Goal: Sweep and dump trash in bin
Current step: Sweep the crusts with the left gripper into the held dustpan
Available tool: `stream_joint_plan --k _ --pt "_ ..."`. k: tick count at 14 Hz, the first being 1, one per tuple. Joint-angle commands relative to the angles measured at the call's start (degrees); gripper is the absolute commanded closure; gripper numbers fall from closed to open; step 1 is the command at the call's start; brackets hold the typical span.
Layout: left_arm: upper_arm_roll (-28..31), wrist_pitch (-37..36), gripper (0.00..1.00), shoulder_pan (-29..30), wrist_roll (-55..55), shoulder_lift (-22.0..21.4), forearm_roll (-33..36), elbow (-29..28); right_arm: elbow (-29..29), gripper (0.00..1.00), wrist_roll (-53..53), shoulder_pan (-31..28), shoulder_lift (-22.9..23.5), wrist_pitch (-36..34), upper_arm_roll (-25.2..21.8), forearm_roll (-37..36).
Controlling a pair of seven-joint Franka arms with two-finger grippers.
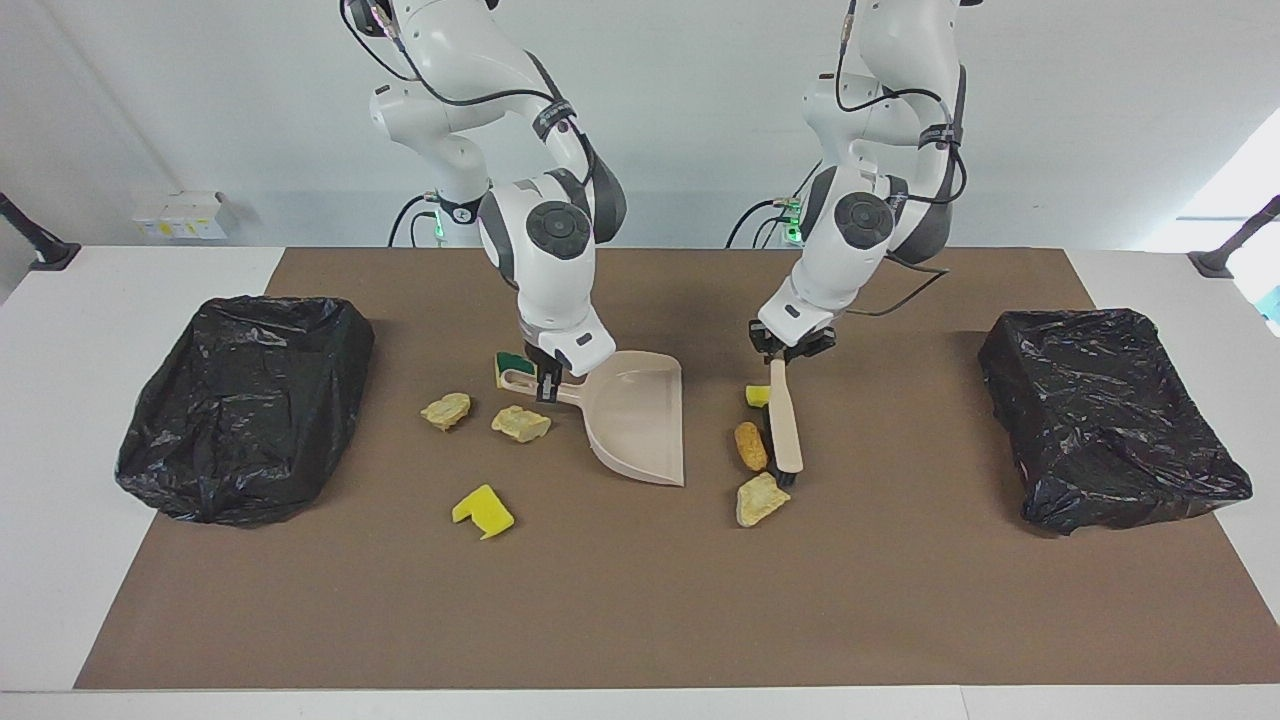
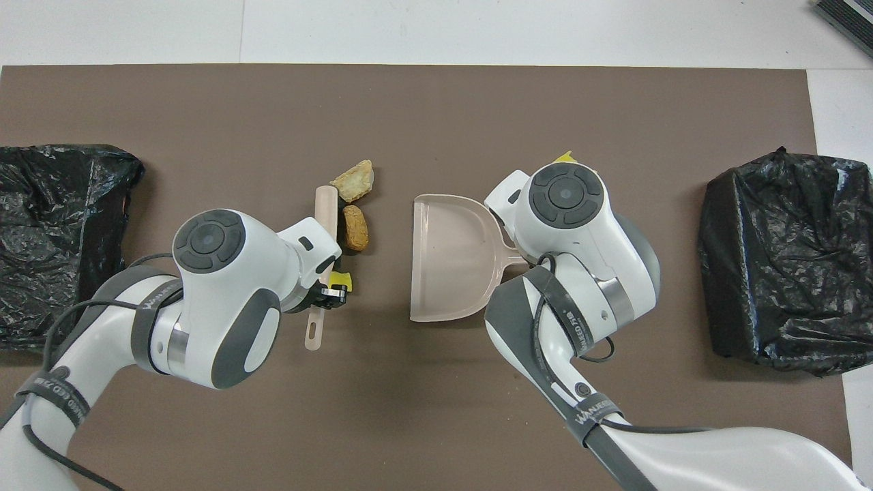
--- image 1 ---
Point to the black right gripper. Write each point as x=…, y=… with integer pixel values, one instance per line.
x=548, y=360

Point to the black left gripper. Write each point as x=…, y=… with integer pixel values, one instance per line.
x=795, y=348

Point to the yellow sponge wedge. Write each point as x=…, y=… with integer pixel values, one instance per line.
x=757, y=397

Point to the beige brush with black bristles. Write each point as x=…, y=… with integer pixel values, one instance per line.
x=787, y=430

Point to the beige plastic dustpan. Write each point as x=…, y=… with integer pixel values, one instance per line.
x=640, y=420

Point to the brown oval sponge piece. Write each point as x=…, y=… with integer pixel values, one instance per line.
x=749, y=446

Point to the beige sponge chunk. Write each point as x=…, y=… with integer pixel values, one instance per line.
x=446, y=411
x=760, y=500
x=520, y=424

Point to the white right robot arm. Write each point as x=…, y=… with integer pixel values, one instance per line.
x=545, y=290

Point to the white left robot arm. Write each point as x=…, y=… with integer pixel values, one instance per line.
x=830, y=270

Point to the bin with black bag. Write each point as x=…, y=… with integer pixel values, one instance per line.
x=240, y=410
x=1100, y=420

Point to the yellow and green sponge piece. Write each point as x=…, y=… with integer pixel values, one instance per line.
x=512, y=360

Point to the notched yellow sponge piece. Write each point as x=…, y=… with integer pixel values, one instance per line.
x=485, y=512

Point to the brown table mat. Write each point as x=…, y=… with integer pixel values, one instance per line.
x=700, y=600

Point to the white box with yellow label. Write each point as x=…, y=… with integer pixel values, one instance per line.
x=150, y=222
x=200, y=215

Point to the teal object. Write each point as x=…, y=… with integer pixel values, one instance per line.
x=1272, y=303

